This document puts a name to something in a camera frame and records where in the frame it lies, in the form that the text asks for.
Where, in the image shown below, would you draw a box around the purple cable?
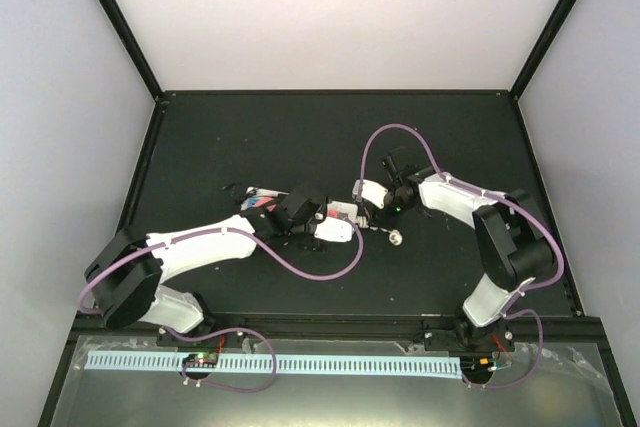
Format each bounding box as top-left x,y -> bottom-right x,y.
360,122 -> 567,391
77,224 -> 366,393

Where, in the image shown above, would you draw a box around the white coiled power cord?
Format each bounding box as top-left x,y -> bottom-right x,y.
355,216 -> 405,246

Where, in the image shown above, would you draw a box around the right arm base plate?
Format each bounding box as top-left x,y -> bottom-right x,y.
421,315 -> 514,355

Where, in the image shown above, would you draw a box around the pink triangular socket adapter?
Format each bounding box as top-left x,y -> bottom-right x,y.
242,196 -> 278,212

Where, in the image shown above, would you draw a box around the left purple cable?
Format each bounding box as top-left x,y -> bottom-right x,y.
77,224 -> 366,393

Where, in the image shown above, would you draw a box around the white power strip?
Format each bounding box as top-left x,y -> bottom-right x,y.
238,187 -> 358,230

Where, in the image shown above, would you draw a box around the black aluminium frame post right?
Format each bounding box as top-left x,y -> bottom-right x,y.
509,0 -> 578,101

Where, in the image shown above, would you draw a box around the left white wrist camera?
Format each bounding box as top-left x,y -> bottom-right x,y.
313,217 -> 354,243

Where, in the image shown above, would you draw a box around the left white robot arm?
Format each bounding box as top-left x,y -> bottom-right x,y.
79,187 -> 352,346

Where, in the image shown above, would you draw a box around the black aluminium frame post left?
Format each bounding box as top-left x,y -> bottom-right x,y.
98,0 -> 163,101

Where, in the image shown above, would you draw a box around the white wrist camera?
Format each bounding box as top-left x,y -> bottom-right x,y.
313,217 -> 354,243
352,179 -> 389,206

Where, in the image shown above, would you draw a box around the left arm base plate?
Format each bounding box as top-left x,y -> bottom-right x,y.
155,314 -> 251,348

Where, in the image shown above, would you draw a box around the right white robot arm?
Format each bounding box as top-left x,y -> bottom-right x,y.
353,152 -> 564,351

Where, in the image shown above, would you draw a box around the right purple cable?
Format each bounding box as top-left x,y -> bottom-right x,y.
360,122 -> 567,391

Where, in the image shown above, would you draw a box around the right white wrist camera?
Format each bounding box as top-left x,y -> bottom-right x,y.
352,179 -> 389,206

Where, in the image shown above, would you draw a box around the black aluminium frame post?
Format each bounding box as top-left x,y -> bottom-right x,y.
509,0 -> 578,101
98,0 -> 163,101

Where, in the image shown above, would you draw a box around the light blue slotted cable duct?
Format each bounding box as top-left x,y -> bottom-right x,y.
84,351 -> 462,380

